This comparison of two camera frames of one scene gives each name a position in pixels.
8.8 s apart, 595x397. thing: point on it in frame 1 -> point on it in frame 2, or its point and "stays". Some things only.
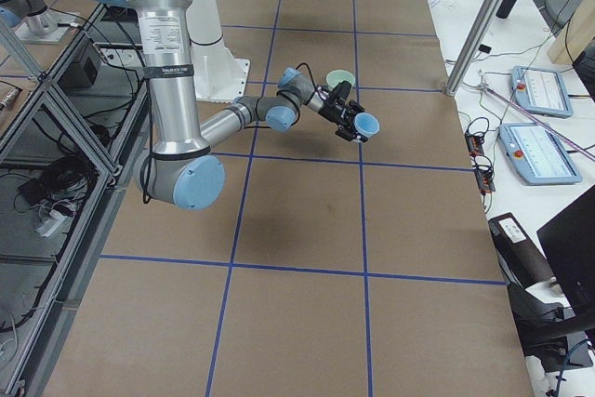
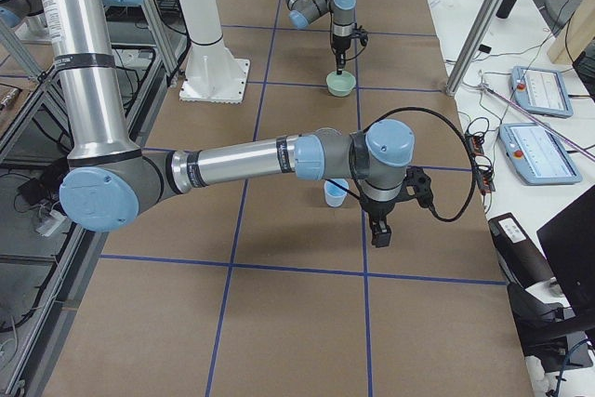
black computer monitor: (569, 240) stays
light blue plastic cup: (366, 125) -> (335, 194)
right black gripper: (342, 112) -> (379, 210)
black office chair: (554, 337) stays
